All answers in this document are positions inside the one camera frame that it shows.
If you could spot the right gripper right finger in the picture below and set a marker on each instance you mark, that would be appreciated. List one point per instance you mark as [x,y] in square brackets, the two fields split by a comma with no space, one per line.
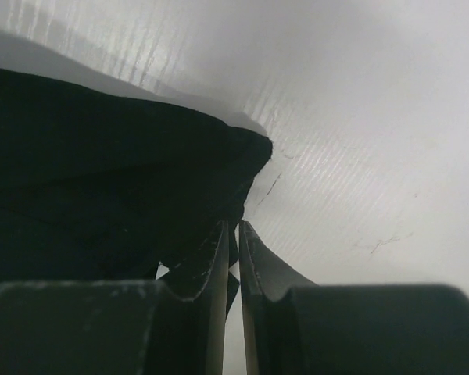
[271,330]

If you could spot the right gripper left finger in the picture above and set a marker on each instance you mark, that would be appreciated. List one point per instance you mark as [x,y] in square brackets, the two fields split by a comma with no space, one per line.
[192,309]

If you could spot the black t shirt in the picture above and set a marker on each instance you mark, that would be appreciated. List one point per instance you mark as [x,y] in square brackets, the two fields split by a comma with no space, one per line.
[101,187]

